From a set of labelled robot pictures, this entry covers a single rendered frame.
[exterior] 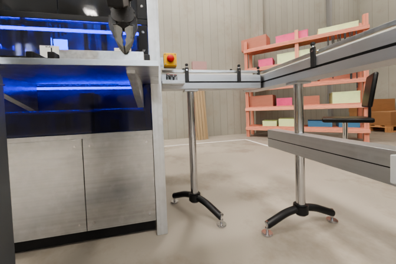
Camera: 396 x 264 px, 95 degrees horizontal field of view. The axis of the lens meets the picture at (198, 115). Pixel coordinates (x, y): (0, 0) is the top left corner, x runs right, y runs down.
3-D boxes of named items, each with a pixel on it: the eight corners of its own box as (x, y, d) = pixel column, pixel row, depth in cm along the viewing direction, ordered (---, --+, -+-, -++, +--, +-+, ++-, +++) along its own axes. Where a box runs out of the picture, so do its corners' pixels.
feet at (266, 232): (258, 230, 104) (257, 206, 104) (330, 216, 115) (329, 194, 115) (266, 240, 97) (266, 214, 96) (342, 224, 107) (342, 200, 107)
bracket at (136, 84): (138, 107, 99) (137, 83, 99) (144, 107, 100) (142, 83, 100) (128, 105, 66) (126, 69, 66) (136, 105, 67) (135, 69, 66)
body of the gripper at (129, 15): (137, 34, 68) (136, 2, 68) (135, 23, 60) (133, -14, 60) (115, 33, 67) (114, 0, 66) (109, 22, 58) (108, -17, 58)
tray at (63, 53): (96, 79, 92) (95, 72, 91) (149, 78, 97) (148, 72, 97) (59, 60, 58) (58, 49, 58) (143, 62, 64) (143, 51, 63)
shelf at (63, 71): (20, 86, 94) (20, 82, 94) (158, 85, 109) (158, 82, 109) (-115, 62, 47) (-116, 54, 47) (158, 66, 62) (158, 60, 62)
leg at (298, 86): (288, 211, 109) (286, 83, 107) (301, 209, 111) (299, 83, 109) (300, 220, 100) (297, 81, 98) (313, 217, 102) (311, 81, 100)
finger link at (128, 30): (136, 58, 67) (135, 32, 67) (134, 52, 61) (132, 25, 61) (127, 57, 66) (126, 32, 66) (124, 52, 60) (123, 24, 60)
